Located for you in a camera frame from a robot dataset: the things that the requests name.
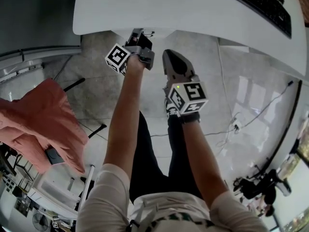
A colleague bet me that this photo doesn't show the black and white shoe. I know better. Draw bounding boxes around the black and white shoe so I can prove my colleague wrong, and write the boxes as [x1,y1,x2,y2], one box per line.
[164,97,182,118]

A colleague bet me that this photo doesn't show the white shirt with green print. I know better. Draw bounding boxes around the white shirt with green print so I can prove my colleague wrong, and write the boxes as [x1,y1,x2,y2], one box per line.
[77,163,269,232]

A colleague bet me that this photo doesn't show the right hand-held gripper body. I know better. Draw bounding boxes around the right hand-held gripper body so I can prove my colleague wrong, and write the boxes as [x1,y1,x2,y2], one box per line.
[164,54,209,116]

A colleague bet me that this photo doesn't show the white desk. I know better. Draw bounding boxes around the white desk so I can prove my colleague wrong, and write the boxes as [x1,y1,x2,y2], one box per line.
[72,0,308,77]

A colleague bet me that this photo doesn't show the person's left forearm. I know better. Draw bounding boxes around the person's left forearm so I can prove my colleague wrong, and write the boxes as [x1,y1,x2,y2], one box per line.
[102,54,147,173]

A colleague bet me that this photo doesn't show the black floor fan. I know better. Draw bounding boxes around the black floor fan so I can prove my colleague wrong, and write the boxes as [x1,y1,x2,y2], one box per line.
[32,212,48,228]

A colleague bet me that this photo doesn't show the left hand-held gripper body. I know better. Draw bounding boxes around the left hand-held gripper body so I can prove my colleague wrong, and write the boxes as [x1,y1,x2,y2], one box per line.
[105,34,155,74]

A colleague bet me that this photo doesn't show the black floor rail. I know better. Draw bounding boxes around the black floor rail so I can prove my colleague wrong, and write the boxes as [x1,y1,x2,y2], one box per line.
[265,79,303,179]

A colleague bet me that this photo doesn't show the pink folding chair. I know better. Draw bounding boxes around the pink folding chair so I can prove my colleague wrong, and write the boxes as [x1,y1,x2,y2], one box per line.
[0,77,108,175]

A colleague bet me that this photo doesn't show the black keyboard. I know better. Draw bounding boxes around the black keyboard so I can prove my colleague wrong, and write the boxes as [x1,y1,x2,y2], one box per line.
[220,0,293,39]

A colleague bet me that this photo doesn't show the black wristwatch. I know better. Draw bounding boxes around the black wristwatch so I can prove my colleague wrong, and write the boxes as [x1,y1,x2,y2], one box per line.
[179,112,201,125]

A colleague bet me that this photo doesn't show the grey power cable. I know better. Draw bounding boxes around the grey power cable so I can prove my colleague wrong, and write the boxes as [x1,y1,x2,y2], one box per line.
[202,80,294,150]

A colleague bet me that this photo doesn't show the black box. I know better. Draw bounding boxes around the black box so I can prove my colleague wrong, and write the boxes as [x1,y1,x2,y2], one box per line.
[44,147,63,165]

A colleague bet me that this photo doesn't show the person's right forearm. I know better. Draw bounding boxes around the person's right forearm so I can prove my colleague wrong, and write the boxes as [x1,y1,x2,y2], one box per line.
[180,119,230,209]

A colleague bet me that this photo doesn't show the white power strip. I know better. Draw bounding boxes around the white power strip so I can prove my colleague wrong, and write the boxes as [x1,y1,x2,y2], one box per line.
[230,119,242,133]

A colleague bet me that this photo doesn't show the black trousers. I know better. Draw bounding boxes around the black trousers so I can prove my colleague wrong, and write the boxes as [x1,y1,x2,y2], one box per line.
[128,110,204,203]

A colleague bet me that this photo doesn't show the black office chair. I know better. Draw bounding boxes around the black office chair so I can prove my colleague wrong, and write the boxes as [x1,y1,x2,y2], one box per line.
[232,169,293,204]

